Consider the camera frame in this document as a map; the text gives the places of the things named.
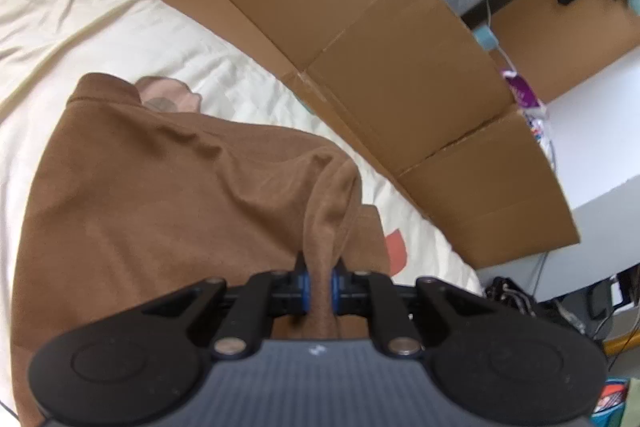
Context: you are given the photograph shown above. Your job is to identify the detergent bottles and bags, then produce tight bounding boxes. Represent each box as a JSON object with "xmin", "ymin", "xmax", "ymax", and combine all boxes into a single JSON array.
[
  {"xmin": 485, "ymin": 0, "xmax": 558, "ymax": 178},
  {"xmin": 502, "ymin": 70, "xmax": 546, "ymax": 115}
]

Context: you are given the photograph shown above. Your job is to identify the cream bear print bed sheet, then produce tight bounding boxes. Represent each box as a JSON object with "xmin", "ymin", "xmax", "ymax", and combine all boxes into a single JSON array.
[{"xmin": 0, "ymin": 0, "xmax": 486, "ymax": 413}]

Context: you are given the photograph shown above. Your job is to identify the blue and white pack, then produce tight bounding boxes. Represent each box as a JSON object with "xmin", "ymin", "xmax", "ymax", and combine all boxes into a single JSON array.
[{"xmin": 525, "ymin": 110, "xmax": 551, "ymax": 143}]

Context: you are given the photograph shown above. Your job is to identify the brown printed t-shirt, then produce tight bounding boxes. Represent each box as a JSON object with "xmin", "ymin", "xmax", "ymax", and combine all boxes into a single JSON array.
[{"xmin": 10, "ymin": 73, "xmax": 393, "ymax": 427}]

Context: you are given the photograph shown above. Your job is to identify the flattened cardboard box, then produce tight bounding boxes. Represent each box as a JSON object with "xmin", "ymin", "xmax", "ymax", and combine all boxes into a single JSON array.
[{"xmin": 122, "ymin": 0, "xmax": 581, "ymax": 270}]

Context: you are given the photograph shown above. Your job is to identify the detergent bottle with teal cap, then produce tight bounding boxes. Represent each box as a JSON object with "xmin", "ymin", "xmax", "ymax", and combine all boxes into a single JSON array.
[{"xmin": 472, "ymin": 24, "xmax": 501, "ymax": 53}]

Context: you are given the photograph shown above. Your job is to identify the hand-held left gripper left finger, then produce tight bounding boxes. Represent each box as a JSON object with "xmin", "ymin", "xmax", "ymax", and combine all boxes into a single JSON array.
[{"xmin": 140, "ymin": 252, "xmax": 313, "ymax": 356}]

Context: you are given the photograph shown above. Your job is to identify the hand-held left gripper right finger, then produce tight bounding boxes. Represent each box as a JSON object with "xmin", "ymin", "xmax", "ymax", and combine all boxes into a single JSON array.
[{"xmin": 331, "ymin": 258, "xmax": 493, "ymax": 357}]

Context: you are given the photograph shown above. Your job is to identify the colourful bag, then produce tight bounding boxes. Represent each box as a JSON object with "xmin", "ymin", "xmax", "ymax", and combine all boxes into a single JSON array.
[{"xmin": 590, "ymin": 377, "xmax": 640, "ymax": 427}]

